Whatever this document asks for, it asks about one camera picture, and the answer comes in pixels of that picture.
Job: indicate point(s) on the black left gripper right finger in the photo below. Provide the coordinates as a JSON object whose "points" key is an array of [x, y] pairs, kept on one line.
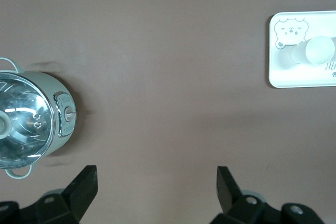
{"points": [[228, 195]]}

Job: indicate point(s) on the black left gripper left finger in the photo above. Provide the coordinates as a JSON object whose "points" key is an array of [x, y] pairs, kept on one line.
{"points": [[78, 195]]}

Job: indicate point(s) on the white plastic cup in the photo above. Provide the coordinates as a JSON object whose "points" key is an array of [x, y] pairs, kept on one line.
{"points": [[317, 51]]}

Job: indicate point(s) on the glass pot lid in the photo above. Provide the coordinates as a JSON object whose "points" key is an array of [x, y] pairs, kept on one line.
{"points": [[23, 103]]}

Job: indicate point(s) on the grey pot, glass lid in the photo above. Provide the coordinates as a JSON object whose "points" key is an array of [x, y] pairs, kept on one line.
{"points": [[56, 87]]}

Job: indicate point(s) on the cream tray with bear print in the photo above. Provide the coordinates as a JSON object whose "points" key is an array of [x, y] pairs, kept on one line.
{"points": [[286, 74]]}

